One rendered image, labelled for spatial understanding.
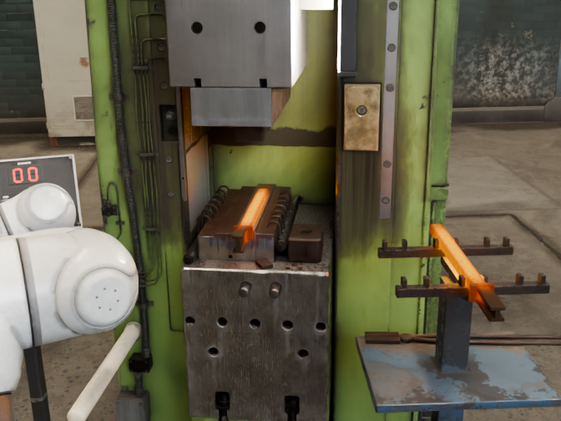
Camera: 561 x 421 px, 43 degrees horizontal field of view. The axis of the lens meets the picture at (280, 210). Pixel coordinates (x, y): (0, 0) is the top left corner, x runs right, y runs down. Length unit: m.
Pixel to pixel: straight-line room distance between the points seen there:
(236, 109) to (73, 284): 1.00
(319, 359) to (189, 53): 0.84
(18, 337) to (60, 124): 6.49
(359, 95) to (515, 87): 6.52
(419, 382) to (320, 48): 1.05
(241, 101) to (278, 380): 0.74
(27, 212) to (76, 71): 5.85
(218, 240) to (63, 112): 5.53
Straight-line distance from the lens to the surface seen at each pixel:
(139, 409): 2.26
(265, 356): 1.90
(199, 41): 1.73
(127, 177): 1.98
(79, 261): 0.82
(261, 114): 1.73
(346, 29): 1.79
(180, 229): 2.01
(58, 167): 1.84
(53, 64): 7.22
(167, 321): 2.14
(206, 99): 1.74
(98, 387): 1.90
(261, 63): 1.71
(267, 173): 2.26
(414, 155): 1.89
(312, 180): 2.25
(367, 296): 2.01
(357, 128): 1.84
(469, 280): 1.48
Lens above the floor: 1.63
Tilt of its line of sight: 19 degrees down
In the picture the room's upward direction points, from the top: 1 degrees counter-clockwise
